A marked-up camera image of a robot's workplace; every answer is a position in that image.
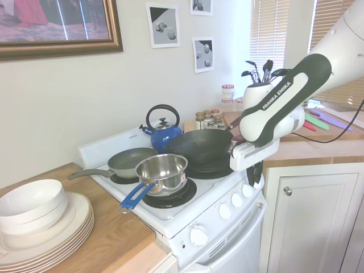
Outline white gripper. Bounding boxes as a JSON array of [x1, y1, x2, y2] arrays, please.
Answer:
[[229, 139, 279, 187]]

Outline white electric stove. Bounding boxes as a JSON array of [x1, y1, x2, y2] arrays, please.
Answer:
[[77, 125, 268, 273]]

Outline white door cabinet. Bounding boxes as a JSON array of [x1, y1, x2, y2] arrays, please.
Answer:
[[261, 163, 364, 273]]

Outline white utensil holder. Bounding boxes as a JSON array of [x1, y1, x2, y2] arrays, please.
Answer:
[[243, 82, 275, 112]]

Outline white oven door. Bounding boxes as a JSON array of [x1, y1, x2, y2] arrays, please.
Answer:
[[177, 198, 267, 273]]

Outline wooden cutting board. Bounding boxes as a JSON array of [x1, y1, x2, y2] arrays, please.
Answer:
[[223, 105, 364, 143]]

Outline green knife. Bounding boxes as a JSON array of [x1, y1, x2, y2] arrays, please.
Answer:
[[304, 112, 330, 131]]

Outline large white oven knob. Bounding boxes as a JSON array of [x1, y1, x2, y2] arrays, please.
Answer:
[[189, 224, 210, 247]]

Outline purple knife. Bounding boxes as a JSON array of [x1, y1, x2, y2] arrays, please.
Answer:
[[309, 107, 353, 132]]

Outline black kitchen utensil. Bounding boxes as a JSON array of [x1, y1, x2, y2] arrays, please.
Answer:
[[241, 69, 257, 85], [270, 68, 292, 85], [262, 59, 274, 85], [245, 60, 261, 85]]

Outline grey frying pan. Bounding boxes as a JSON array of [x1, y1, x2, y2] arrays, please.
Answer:
[[67, 147, 159, 180]]

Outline grey shapes print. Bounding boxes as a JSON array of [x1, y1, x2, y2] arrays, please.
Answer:
[[192, 36, 215, 75], [190, 0, 214, 16]]

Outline wooden window blind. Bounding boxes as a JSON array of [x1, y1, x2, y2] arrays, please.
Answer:
[[250, 0, 287, 79], [309, 0, 364, 111]]

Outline grey cube and stone print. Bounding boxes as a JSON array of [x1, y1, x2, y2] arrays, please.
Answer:
[[146, 1, 181, 49]]

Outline white bowl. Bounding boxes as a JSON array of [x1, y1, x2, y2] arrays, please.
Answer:
[[0, 179, 64, 220], [0, 196, 68, 235]]

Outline gold framed painting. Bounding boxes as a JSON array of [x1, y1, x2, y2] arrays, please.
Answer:
[[0, 0, 124, 62]]

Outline black wok wooden handle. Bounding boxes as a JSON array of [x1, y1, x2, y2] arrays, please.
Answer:
[[163, 115, 242, 167]]

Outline steel saucepan blue handle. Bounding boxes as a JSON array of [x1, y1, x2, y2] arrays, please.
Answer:
[[118, 153, 189, 214]]

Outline blue kettle black handle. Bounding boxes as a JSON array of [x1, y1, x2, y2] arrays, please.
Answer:
[[138, 104, 183, 154]]

